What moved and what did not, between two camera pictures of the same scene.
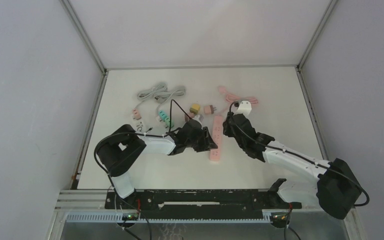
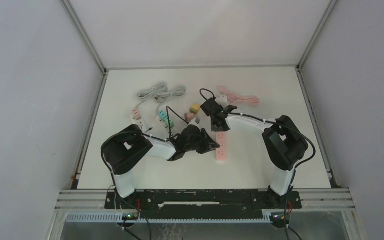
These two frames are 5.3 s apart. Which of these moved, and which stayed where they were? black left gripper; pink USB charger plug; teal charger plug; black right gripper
Moved: black right gripper
Stayed: black left gripper; pink USB charger plug; teal charger plug
